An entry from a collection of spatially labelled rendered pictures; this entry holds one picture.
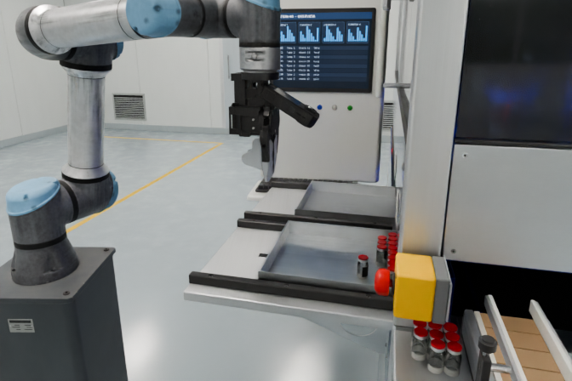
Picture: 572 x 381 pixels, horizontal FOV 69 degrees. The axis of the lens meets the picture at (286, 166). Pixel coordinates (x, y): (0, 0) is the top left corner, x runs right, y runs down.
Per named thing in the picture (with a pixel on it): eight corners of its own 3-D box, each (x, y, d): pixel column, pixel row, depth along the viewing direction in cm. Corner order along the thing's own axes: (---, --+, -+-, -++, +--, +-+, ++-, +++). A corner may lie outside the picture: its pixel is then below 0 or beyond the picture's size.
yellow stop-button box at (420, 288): (439, 297, 66) (444, 256, 64) (445, 326, 60) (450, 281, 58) (390, 291, 68) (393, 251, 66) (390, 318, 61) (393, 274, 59)
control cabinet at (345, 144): (376, 171, 189) (388, -17, 168) (379, 184, 171) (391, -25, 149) (266, 167, 197) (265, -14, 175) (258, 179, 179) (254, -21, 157)
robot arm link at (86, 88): (45, 214, 113) (37, 0, 93) (94, 197, 126) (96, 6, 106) (74, 231, 108) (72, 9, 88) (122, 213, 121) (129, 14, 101)
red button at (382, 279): (398, 288, 66) (400, 265, 65) (399, 303, 62) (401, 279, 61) (374, 286, 67) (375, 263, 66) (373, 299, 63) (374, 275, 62)
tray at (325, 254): (426, 247, 100) (427, 233, 99) (438, 310, 76) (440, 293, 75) (288, 232, 108) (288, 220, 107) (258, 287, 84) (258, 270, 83)
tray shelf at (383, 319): (416, 199, 137) (416, 193, 137) (440, 337, 72) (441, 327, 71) (274, 188, 148) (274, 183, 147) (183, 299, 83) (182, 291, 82)
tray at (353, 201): (417, 198, 132) (419, 188, 131) (424, 233, 108) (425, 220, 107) (311, 190, 140) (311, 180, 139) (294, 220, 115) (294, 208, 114)
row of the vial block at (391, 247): (396, 250, 98) (397, 232, 97) (397, 292, 81) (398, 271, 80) (386, 249, 99) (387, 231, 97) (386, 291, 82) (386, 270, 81)
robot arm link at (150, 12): (-19, 4, 85) (153, -35, 61) (35, 8, 94) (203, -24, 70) (-6, 63, 88) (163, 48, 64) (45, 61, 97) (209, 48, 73)
